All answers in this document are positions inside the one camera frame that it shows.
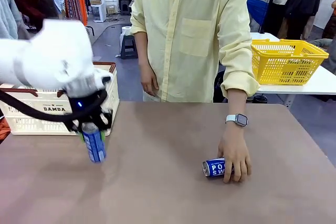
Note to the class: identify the orange hanging garment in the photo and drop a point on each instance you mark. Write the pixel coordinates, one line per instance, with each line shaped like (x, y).
(82, 3)

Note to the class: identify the cardboard box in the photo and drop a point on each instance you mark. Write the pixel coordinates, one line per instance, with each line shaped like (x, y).
(111, 9)

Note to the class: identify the person's right hand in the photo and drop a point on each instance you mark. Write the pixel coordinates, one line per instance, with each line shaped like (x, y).
(149, 79)

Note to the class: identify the blue Pocari Sweat can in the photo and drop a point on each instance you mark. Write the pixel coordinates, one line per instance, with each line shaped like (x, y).
(216, 169)
(94, 148)

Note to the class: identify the person in yellow shirt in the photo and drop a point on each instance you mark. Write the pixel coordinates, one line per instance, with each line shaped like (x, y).
(189, 37)

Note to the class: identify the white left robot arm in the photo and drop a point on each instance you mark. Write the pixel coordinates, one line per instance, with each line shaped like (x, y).
(52, 51)

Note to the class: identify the person's right forearm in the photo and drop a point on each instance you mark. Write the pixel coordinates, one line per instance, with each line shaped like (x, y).
(143, 51)

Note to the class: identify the silver smartwatch white band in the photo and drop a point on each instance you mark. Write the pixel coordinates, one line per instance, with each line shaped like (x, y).
(240, 120)

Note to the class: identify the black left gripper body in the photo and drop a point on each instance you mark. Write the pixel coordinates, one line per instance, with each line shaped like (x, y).
(90, 115)

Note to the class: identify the black plastic stool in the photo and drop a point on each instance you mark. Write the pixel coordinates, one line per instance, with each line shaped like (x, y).
(128, 48)

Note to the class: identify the grey fluffy garment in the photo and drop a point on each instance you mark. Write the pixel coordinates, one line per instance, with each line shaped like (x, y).
(8, 16)

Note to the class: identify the person's left hand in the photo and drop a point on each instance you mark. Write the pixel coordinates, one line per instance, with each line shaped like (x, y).
(235, 150)

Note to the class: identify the white paper roll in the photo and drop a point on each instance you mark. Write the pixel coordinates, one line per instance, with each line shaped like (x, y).
(126, 31)

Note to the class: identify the blue cloth on mannequin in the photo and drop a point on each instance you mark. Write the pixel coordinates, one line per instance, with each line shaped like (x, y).
(256, 9)

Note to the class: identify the person's left forearm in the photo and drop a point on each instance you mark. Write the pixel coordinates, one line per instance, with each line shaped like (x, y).
(236, 106)

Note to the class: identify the white small cabinet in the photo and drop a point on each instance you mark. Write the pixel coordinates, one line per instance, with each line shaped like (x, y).
(98, 11)

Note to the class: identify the cream shopping basket brown rim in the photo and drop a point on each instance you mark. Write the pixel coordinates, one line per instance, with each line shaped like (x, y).
(31, 127)

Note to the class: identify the white table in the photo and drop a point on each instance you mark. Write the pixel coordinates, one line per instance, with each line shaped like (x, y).
(323, 82)

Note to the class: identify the orange brown cloth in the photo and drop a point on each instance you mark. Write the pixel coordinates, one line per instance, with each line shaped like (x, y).
(4, 129)

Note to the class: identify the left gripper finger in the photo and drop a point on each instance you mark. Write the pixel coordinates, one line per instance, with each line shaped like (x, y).
(82, 137)
(102, 134)

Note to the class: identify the yellow plastic basket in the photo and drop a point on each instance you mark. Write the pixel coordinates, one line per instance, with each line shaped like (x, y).
(283, 69)

